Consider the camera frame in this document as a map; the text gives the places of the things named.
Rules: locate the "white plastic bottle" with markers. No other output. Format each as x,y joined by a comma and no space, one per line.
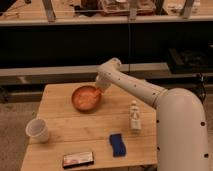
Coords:
135,122

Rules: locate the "wooden table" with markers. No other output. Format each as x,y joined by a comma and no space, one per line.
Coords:
72,131

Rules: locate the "orange ceramic bowl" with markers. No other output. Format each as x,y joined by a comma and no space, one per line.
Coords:
86,98

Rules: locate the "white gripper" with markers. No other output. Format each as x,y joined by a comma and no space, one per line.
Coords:
102,83

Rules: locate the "long metal shelf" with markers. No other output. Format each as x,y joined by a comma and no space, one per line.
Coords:
46,75

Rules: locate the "blue sponge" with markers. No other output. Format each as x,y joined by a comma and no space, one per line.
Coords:
118,146

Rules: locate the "black equipment case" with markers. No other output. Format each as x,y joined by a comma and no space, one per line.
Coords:
187,61

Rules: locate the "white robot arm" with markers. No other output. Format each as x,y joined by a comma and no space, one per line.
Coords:
182,138

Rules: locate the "white plastic cup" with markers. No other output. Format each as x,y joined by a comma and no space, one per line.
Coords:
38,130

